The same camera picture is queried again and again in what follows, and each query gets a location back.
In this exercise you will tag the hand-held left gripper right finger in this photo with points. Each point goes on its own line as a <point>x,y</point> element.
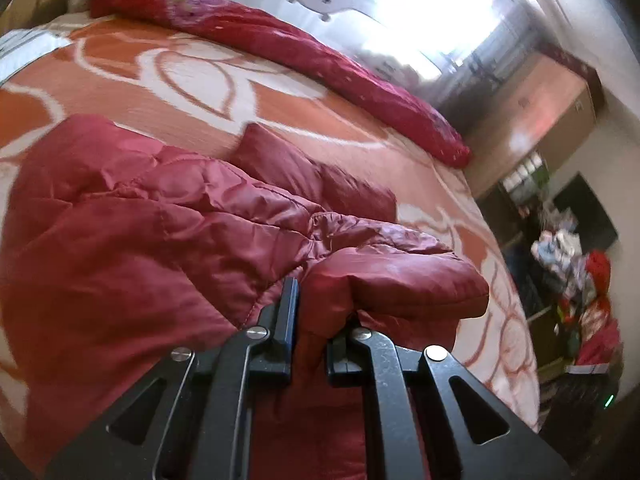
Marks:
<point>345,357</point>

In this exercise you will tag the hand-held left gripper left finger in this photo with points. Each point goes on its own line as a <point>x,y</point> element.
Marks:
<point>291,310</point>

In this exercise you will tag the red quilted jacket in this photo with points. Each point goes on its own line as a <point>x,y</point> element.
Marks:
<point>150,240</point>

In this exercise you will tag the pile of colourful clothes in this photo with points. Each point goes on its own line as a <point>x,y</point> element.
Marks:
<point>585,290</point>

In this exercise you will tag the orange floral blanket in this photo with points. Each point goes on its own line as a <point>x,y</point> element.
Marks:
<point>300,105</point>

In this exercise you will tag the dark shelf unit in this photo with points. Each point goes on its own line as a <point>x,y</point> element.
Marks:
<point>522,175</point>

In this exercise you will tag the red rolled quilt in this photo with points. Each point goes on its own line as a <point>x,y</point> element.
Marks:
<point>280,45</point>

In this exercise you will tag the black screen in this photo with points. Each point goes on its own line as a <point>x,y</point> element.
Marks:
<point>587,210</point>

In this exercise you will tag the wooden wardrobe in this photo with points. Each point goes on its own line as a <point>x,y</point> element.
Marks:
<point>540,105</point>

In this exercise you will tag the pale curtain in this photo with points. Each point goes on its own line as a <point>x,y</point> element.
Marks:
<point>490,55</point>

